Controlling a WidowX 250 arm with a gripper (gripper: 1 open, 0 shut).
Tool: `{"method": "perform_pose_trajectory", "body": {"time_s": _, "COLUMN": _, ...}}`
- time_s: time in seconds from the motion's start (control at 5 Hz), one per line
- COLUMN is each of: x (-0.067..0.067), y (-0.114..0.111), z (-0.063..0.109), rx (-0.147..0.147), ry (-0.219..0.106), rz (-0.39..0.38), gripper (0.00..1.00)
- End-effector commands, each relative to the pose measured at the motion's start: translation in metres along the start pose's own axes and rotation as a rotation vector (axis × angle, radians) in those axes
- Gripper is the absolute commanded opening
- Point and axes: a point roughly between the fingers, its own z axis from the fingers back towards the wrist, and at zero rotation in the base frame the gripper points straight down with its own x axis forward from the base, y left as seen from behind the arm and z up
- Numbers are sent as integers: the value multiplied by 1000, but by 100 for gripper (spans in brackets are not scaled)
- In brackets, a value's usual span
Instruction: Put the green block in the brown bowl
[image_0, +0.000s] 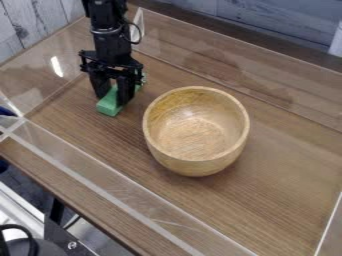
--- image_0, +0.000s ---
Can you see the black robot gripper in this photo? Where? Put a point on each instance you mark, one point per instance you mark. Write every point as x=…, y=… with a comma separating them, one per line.
x=110, y=62

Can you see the green rectangular block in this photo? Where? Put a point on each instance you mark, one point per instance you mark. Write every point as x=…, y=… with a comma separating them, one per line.
x=107, y=105

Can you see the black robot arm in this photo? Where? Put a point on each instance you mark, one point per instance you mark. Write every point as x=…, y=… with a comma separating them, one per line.
x=107, y=14

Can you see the light wooden bowl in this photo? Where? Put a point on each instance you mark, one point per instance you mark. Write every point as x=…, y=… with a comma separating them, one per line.
x=195, y=128

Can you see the blue object at left edge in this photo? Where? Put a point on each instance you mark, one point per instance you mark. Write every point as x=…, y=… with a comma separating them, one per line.
x=6, y=112

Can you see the black table leg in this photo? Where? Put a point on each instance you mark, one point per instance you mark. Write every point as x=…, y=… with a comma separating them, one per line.
x=56, y=211

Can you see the clear acrylic tray enclosure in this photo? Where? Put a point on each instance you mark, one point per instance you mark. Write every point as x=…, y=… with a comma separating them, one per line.
x=271, y=205

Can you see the black metal bracket with screw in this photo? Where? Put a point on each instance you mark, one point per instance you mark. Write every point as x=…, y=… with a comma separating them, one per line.
x=62, y=244

